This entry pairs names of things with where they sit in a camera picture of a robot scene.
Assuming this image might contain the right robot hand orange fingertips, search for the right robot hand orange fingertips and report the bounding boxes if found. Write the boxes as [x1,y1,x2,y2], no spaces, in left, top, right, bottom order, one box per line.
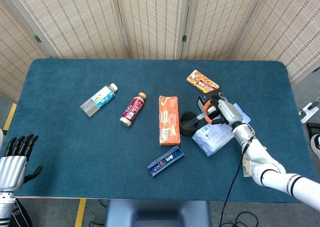
[202,96,245,127]

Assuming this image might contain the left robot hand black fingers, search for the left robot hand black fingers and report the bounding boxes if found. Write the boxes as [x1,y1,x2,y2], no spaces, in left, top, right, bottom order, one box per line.
[0,133,43,192]

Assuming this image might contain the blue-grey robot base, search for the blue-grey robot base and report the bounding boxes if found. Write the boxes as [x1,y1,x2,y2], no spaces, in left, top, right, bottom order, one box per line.
[104,199,213,227]

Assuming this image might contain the black cardboard box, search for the black cardboard box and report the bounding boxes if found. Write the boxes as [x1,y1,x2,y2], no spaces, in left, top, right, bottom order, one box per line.
[196,87,229,114]

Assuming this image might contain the light blue tissue pack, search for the light blue tissue pack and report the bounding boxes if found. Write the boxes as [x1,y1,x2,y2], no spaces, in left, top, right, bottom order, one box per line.
[191,102,252,157]

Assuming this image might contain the yellow curry box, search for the yellow curry box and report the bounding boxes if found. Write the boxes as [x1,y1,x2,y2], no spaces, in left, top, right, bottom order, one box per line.
[186,69,220,93]

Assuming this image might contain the black mesh pen cup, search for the black mesh pen cup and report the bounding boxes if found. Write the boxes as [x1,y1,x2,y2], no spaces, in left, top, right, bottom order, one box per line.
[179,111,201,137]

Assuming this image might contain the black bag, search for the black bag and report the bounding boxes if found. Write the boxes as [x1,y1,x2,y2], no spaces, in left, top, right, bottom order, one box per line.
[11,198,33,227]

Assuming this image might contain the orange cardboard box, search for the orange cardboard box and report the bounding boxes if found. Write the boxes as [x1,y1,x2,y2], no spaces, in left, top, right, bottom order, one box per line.
[158,95,181,147]

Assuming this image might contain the clear snack packet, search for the clear snack packet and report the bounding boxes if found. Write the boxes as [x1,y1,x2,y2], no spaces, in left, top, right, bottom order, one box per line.
[241,153,256,179]

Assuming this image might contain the blue table cloth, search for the blue table cloth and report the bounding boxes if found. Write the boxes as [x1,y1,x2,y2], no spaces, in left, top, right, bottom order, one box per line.
[0,58,317,204]

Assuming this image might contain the white power strip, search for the white power strip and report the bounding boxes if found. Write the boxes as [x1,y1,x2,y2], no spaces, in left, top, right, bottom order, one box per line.
[298,102,320,124]

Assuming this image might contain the dark blue pencil case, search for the dark blue pencil case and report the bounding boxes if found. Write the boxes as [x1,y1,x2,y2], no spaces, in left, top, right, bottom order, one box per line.
[146,145,186,178]

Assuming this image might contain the black and white shoe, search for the black and white shoe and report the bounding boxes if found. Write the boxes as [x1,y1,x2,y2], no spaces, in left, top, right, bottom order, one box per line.
[309,133,320,160]

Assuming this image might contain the red label drink bottle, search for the red label drink bottle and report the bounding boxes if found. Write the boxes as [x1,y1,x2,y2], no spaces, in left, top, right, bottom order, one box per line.
[119,91,148,127]

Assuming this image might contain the clear bottle blue label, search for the clear bottle blue label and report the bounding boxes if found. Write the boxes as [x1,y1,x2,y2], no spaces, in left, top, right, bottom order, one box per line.
[79,82,119,118]

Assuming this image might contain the woven folding screen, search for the woven folding screen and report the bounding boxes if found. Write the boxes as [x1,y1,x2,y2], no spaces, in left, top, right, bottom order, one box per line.
[0,0,320,100]

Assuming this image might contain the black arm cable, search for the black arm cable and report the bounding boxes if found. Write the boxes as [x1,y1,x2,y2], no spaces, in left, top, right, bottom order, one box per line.
[219,136,254,227]

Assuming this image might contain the black floor cables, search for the black floor cables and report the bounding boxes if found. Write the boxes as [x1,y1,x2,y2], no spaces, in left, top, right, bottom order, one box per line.
[219,210,301,227]

